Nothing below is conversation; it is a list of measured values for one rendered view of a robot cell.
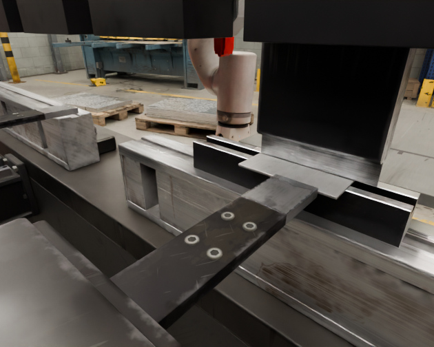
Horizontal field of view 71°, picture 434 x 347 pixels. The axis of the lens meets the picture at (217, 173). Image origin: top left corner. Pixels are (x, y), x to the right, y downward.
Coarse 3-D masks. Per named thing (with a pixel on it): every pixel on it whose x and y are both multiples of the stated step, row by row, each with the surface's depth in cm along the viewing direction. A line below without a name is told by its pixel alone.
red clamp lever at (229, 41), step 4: (216, 40) 34; (220, 40) 34; (224, 40) 34; (228, 40) 34; (232, 40) 35; (216, 44) 34; (220, 44) 34; (224, 44) 34; (228, 44) 34; (232, 44) 35; (216, 48) 35; (220, 48) 34; (224, 48) 34; (228, 48) 35; (232, 48) 35; (216, 52) 35; (220, 52) 34; (224, 52) 34; (228, 52) 35; (232, 52) 36; (220, 56) 35
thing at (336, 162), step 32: (288, 64) 22; (320, 64) 21; (352, 64) 19; (384, 64) 18; (288, 96) 23; (320, 96) 21; (352, 96) 20; (384, 96) 19; (288, 128) 24; (320, 128) 22; (352, 128) 21; (384, 128) 19; (320, 160) 24; (352, 160) 22
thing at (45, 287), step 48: (288, 192) 21; (0, 240) 11; (48, 240) 12; (192, 240) 16; (240, 240) 16; (0, 288) 9; (48, 288) 9; (96, 288) 9; (144, 288) 13; (192, 288) 13; (0, 336) 8; (48, 336) 8; (96, 336) 8; (144, 336) 8
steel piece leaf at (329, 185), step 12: (264, 156) 27; (252, 168) 25; (264, 168) 25; (276, 168) 25; (288, 168) 25; (300, 168) 25; (300, 180) 23; (312, 180) 23; (324, 180) 23; (336, 180) 23; (348, 180) 23; (324, 192) 21; (336, 192) 21
